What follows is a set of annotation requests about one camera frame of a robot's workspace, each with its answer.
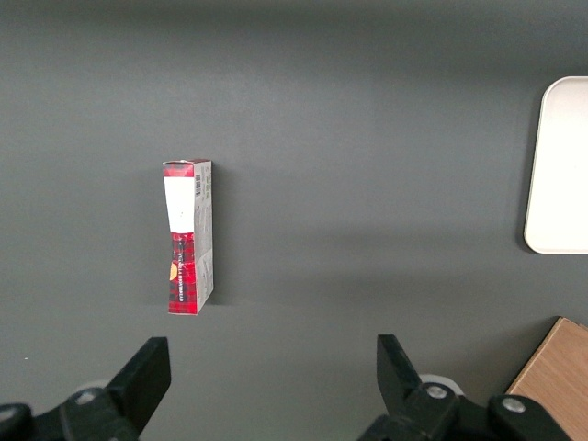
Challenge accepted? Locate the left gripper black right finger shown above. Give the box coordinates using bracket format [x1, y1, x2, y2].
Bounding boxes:
[356, 334, 578, 441]

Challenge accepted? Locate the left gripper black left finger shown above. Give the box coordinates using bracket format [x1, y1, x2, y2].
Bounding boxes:
[0, 336, 173, 441]

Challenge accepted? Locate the cream rectangular tray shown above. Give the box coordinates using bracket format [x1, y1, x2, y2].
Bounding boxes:
[523, 74, 588, 255]

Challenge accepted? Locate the red and grey carton box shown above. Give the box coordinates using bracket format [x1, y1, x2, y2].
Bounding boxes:
[161, 157, 217, 319]

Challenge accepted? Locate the wooden drawer cabinet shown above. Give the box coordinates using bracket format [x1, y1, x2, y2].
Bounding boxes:
[504, 315, 588, 431]

